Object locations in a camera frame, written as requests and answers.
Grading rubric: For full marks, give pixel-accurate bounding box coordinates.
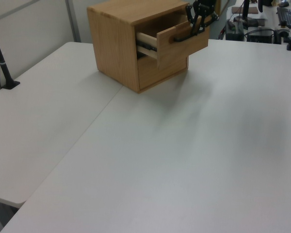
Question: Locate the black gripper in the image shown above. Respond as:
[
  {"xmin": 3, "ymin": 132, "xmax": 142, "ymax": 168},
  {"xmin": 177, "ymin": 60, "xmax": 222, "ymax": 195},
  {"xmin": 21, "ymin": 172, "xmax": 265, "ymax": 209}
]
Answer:
[{"xmin": 185, "ymin": 0, "xmax": 219, "ymax": 36}]

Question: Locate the black metal drawer handle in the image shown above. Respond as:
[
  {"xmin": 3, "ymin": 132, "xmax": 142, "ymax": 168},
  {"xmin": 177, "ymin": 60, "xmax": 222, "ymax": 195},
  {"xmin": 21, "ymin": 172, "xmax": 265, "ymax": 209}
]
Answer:
[{"xmin": 169, "ymin": 29, "xmax": 205, "ymax": 43}]

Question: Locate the oak wood sliding drawer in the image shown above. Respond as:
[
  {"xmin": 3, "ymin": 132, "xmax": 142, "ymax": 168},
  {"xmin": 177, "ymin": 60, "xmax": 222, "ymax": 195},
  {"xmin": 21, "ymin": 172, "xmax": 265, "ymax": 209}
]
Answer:
[{"xmin": 135, "ymin": 20, "xmax": 210, "ymax": 71}]

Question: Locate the oak lower drawer front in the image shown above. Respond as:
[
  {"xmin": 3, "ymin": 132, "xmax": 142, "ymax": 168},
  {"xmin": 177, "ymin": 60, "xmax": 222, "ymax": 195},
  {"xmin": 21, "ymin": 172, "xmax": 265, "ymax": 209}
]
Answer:
[{"xmin": 137, "ymin": 57, "xmax": 189, "ymax": 92}]

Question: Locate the oak wood drawer cabinet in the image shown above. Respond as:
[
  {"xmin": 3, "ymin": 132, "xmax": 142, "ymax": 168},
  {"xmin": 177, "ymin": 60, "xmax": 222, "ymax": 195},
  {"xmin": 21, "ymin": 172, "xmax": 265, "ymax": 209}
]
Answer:
[{"xmin": 86, "ymin": 0, "xmax": 191, "ymax": 94}]

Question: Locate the black box with green label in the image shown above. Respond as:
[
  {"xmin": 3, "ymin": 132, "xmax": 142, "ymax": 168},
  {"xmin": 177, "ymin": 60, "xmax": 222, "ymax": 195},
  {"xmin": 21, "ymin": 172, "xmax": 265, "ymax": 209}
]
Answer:
[{"xmin": 226, "ymin": 19, "xmax": 245, "ymax": 41}]

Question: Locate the black monitor stand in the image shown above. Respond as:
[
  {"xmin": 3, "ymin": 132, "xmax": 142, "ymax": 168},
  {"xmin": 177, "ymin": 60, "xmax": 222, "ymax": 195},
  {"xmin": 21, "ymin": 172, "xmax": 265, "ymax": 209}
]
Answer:
[{"xmin": 233, "ymin": 0, "xmax": 259, "ymax": 26}]

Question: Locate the brown desk mat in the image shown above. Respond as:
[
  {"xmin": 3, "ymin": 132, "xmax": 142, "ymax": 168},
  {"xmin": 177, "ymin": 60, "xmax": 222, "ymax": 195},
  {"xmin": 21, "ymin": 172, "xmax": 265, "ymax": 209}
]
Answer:
[{"xmin": 230, "ymin": 6, "xmax": 259, "ymax": 15}]

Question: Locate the black electronic device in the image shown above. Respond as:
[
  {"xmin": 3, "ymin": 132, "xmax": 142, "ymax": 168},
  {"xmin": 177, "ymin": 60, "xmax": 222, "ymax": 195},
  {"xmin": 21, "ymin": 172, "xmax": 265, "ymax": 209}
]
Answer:
[{"xmin": 246, "ymin": 28, "xmax": 275, "ymax": 44}]

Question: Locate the black computer keyboard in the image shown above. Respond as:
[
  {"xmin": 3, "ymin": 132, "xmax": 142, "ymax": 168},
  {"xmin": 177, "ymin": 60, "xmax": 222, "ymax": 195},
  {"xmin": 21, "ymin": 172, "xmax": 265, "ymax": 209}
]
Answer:
[{"xmin": 276, "ymin": 6, "xmax": 291, "ymax": 29}]

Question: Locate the black metal drawer slide rail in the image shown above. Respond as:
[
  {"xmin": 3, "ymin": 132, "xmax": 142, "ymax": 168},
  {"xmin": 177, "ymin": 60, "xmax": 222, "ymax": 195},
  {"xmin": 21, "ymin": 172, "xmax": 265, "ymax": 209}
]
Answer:
[{"xmin": 136, "ymin": 40, "xmax": 158, "ymax": 52}]

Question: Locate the grey metal partition post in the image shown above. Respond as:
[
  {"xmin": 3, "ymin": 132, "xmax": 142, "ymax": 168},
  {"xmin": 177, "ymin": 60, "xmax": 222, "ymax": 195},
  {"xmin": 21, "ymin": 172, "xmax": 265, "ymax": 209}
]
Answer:
[{"xmin": 65, "ymin": 0, "xmax": 81, "ymax": 43}]

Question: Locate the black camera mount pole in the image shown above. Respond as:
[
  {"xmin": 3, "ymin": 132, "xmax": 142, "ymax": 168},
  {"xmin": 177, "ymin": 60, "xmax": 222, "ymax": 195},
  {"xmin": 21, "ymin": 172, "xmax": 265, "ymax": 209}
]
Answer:
[{"xmin": 0, "ymin": 20, "xmax": 21, "ymax": 90}]

